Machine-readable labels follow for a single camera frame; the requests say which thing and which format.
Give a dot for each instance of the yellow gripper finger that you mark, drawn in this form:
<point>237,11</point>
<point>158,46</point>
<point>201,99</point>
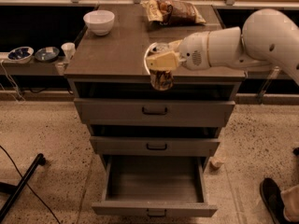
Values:
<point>166,61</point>
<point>174,45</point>

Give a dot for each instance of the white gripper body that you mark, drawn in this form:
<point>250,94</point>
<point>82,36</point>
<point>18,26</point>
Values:
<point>193,52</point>

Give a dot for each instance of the orange soda can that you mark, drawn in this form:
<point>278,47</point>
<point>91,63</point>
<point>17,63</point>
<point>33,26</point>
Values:
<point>160,80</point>

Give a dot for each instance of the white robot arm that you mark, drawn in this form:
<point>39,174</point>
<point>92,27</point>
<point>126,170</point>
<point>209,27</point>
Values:
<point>267,39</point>

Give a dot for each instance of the grey drawer cabinet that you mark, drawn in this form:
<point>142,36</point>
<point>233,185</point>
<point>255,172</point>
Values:
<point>145,90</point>

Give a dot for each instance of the grey top drawer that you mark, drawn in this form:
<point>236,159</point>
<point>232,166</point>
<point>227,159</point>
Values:
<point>164,113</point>

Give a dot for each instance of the grey drawer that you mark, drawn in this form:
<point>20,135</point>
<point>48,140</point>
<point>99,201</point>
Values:
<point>198,147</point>
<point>164,113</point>
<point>154,186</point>

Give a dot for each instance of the grey middle drawer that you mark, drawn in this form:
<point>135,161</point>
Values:
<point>198,147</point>

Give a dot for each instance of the grey bottom drawer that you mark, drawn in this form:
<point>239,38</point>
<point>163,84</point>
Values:
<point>154,186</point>

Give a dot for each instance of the brown chip bag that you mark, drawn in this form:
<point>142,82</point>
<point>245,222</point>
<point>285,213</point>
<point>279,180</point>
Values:
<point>173,12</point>

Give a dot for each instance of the white ceramic bowl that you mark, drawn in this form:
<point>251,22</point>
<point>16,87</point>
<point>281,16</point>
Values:
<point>100,22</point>

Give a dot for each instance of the small white paper cup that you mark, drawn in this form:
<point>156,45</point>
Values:
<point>69,50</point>

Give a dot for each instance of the dark blue shallow bowl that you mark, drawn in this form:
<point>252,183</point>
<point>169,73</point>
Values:
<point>47,54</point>

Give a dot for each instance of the blue patterned bowl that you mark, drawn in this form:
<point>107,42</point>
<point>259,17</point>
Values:
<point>21,55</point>

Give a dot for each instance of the grey side shelf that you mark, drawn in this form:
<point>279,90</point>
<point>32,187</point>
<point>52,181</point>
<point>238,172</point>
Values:
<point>33,68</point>

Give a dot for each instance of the black shoe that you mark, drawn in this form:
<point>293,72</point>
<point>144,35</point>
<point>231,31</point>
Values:
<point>270,193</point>

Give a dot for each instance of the beige trouser leg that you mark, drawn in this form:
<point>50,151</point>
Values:
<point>290,198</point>

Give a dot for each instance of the black stand leg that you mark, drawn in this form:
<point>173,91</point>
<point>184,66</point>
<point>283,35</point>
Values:
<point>13,191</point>

